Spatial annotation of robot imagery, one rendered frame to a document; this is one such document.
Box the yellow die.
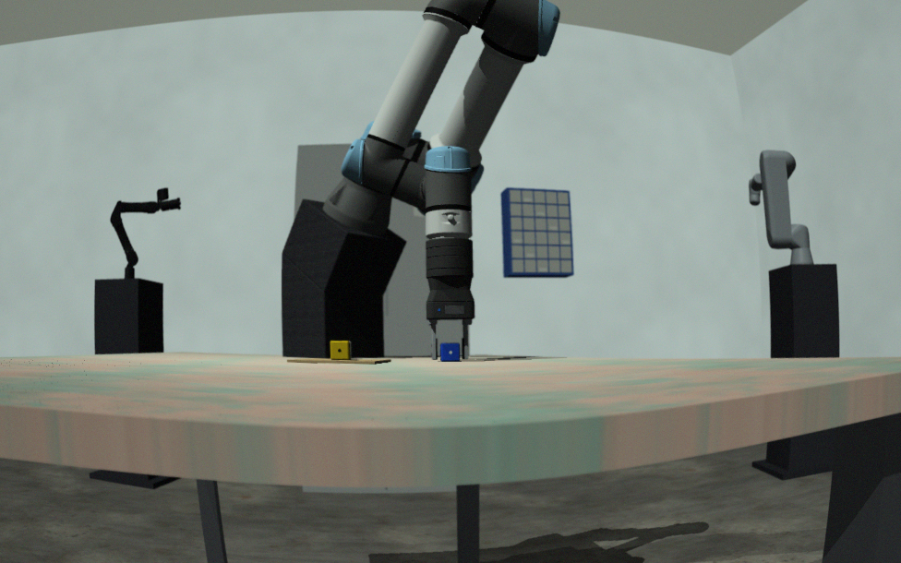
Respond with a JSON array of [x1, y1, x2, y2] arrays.
[[330, 341, 351, 360]]

